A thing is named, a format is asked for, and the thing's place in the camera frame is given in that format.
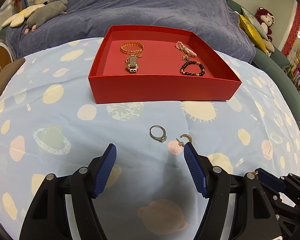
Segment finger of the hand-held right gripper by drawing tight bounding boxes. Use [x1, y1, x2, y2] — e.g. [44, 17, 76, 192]
[280, 173, 300, 207]
[254, 167, 285, 200]

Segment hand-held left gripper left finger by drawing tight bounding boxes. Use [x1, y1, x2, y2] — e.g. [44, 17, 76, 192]
[19, 143, 117, 240]

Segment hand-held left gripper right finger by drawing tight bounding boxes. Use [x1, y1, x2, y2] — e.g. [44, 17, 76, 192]
[184, 142, 282, 240]

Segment silver ring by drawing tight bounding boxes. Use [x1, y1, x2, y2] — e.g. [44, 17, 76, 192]
[149, 125, 168, 143]

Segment red cardboard box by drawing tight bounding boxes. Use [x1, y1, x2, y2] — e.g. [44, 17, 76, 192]
[88, 25, 242, 104]

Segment dark bead bracelet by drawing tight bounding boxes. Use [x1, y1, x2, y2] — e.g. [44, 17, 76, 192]
[180, 60, 206, 77]

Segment gold watch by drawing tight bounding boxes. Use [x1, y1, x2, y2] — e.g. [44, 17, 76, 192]
[124, 54, 140, 74]

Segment pearl bracelet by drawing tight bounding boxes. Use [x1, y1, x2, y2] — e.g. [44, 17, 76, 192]
[175, 41, 197, 57]

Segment gold cuff bracelet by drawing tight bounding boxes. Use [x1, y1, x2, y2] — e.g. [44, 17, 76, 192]
[120, 42, 144, 55]

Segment light blue printed tablecloth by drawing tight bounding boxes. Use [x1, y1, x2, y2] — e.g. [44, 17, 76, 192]
[0, 37, 300, 240]

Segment gold pillow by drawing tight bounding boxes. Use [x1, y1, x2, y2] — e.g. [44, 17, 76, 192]
[237, 14, 269, 53]

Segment red monkey plush toy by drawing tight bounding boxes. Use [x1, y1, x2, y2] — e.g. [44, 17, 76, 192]
[255, 6, 275, 42]

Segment silver grey pillow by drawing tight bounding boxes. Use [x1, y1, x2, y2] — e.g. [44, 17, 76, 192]
[241, 7, 268, 39]

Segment grey plush toy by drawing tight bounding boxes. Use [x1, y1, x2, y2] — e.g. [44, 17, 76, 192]
[24, 0, 68, 34]

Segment blue sofa cover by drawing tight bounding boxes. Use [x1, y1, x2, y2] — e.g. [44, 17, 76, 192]
[5, 0, 257, 63]

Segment flower shaped pillow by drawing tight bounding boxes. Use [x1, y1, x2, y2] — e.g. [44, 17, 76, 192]
[1, 4, 45, 27]

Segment white sheer curtain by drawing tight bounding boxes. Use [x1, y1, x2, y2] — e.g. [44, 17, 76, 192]
[0, 0, 15, 32]

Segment red lattice wall hanging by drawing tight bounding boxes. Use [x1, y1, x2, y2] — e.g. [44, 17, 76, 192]
[281, 0, 300, 55]

